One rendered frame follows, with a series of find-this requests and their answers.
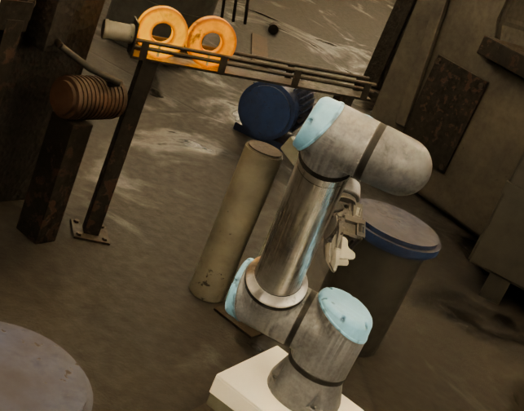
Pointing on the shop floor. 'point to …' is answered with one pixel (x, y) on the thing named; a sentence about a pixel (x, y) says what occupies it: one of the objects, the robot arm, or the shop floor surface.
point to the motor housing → (65, 149)
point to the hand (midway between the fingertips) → (331, 266)
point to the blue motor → (273, 112)
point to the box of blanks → (510, 234)
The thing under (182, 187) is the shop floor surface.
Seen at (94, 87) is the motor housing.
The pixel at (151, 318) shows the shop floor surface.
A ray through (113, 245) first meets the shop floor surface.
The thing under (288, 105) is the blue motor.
